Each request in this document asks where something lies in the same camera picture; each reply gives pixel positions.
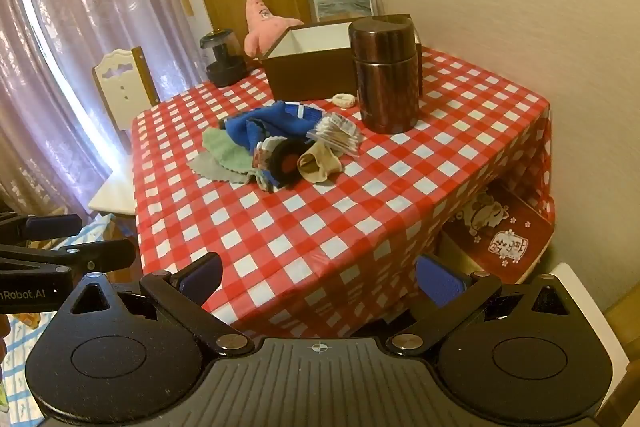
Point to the black grinder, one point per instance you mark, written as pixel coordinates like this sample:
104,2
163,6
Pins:
222,57

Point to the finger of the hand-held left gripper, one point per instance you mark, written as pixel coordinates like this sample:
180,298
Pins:
100,253
52,225

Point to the brown metal canister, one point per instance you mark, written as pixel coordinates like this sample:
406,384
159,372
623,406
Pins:
385,82

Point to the beige sock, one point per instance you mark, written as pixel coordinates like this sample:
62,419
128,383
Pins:
320,163

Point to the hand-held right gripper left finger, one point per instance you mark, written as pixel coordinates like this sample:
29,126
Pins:
202,276

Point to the black red sock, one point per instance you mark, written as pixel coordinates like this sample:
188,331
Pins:
280,157

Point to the red checked tablecloth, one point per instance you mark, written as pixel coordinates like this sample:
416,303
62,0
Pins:
320,217

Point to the green cloth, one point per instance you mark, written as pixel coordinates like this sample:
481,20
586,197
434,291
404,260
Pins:
225,149

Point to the brown cardboard box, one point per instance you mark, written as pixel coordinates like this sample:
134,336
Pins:
310,72

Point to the sheer pink curtain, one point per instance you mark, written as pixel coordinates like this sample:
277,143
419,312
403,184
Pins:
60,57

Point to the white hair scrunchie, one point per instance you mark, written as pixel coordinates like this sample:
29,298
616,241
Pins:
344,100

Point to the red printed cardboard box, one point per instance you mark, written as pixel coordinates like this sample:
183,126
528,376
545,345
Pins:
505,227

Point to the cotton swab bag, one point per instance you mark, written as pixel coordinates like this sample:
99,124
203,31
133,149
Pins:
335,133

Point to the white wooden chair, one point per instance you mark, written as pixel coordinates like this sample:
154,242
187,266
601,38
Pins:
590,307
122,87

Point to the clear picture frame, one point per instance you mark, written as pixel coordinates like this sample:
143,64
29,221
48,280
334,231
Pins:
345,4

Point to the blue cloth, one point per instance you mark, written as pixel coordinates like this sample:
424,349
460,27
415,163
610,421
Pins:
250,129

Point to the grey cloth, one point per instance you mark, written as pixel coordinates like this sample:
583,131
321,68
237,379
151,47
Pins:
210,168

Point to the pink starfish plush toy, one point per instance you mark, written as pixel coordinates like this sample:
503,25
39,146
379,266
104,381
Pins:
262,27

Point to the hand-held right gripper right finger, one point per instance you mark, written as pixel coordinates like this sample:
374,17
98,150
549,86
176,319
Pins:
440,283

